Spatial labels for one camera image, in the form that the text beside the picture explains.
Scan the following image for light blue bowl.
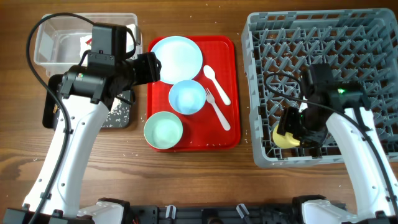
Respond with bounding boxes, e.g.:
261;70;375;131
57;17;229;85
169;80;206;115

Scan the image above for rice and food scraps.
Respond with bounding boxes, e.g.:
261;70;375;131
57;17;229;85
42;91;135;129

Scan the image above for white plastic fork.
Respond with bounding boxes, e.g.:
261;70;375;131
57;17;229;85
205;88;231;131

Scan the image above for red plastic tray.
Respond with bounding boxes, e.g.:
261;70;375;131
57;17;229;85
147;35;241;152

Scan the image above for black waste tray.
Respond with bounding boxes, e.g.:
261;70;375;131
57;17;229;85
42;74;136;130

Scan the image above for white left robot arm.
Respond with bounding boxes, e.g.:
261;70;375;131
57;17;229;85
3;23;161;223

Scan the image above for white plastic spoon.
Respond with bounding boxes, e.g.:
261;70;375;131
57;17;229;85
203;65;231;106

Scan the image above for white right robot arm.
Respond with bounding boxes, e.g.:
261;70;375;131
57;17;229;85
272;63;397;223

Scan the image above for light blue round plate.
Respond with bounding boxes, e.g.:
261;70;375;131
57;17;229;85
150;36;203;85

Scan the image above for yellow plastic cup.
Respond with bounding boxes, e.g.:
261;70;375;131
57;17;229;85
272;124;300;149

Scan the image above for grey dishwasher rack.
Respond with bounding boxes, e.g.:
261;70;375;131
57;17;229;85
241;8;397;168

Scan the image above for clear plastic bin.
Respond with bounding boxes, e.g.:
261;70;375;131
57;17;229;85
34;12;142;77

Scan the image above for mint green bowl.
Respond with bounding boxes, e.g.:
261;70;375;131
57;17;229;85
144;111;183;150

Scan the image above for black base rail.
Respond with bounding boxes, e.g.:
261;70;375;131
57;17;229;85
128;203;303;224

